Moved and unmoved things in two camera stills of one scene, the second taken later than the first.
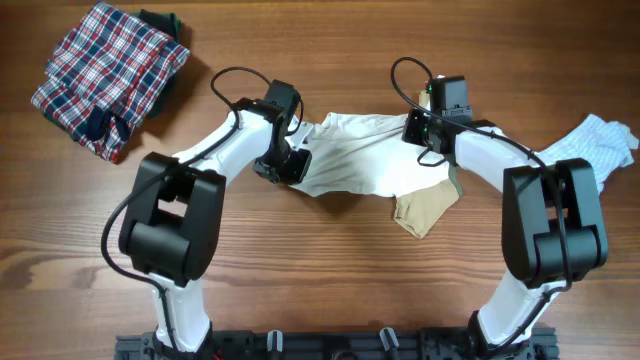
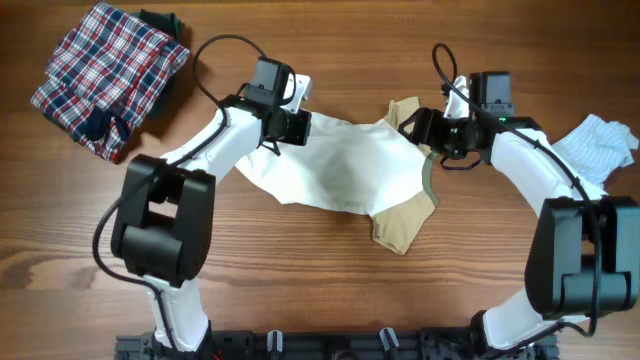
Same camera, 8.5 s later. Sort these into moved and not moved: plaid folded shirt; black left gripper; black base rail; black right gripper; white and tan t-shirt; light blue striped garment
Moved: white and tan t-shirt; black left gripper
Not moved: black base rail; plaid folded shirt; black right gripper; light blue striped garment
